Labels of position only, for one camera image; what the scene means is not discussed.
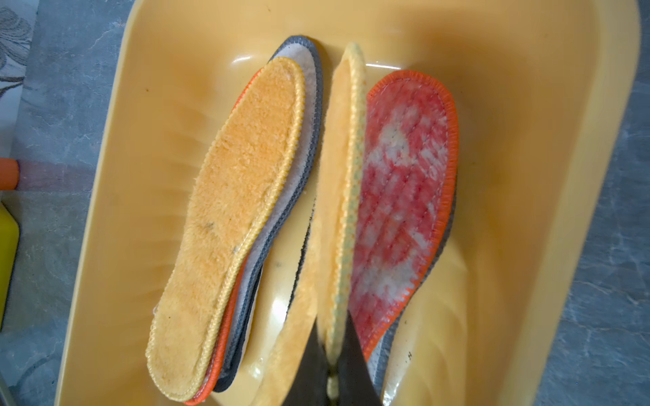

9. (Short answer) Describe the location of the wide yellow fuzzy insole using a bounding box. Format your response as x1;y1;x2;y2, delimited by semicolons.
252;42;367;405

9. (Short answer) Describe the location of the yellow plastic storage box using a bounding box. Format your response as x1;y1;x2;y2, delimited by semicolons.
56;1;641;405

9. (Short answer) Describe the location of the narrow yellow fuzzy insole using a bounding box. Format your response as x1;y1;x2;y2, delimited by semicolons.
145;57;306;403

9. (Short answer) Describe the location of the orange cylinder bottle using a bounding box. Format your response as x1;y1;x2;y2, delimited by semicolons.
0;157;20;191

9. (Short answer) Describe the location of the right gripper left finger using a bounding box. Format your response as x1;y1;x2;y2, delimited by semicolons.
282;322;330;406

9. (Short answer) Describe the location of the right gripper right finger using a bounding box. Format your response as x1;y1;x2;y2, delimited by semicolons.
338;314;382;406

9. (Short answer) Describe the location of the red white patterned insole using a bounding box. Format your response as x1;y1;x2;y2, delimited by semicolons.
349;70;459;359

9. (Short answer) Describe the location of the grey felt insole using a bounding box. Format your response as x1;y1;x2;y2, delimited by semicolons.
367;193;456;399
207;36;323;393

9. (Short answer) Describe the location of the yellow lidded lunch box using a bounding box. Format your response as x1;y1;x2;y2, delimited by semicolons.
0;204;20;322

